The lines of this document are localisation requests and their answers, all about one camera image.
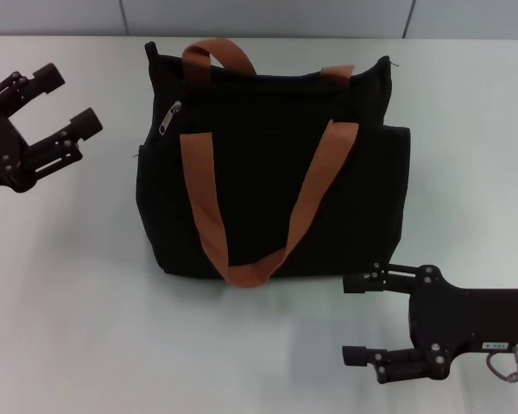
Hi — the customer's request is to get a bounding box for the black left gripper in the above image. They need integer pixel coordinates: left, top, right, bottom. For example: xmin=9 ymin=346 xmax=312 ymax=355
xmin=0 ymin=63 xmax=104 ymax=193

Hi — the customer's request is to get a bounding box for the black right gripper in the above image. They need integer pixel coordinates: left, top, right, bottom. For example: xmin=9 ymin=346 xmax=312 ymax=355
xmin=341 ymin=261 xmax=518 ymax=385

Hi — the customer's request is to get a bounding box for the silver zipper pull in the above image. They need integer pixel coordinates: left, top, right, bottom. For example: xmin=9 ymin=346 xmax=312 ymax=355
xmin=157 ymin=101 xmax=183 ymax=135

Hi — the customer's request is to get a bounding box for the black bag with brown handles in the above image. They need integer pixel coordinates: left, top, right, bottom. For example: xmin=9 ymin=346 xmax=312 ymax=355
xmin=131 ymin=38 xmax=412 ymax=289

